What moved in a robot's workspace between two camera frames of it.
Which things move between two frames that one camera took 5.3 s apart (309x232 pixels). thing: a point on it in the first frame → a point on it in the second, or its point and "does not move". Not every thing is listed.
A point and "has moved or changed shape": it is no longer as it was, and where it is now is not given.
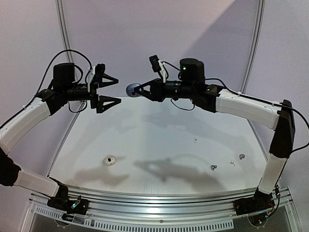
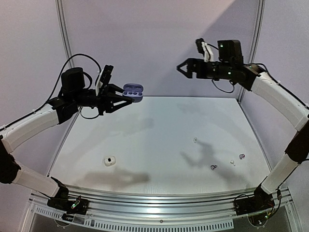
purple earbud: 242,156 does not move
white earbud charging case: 109,160 does not move
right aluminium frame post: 255,44 does not move
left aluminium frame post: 63,24 does not move
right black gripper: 157,89 → 193,68
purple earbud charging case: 130,90 has moved or changed shape
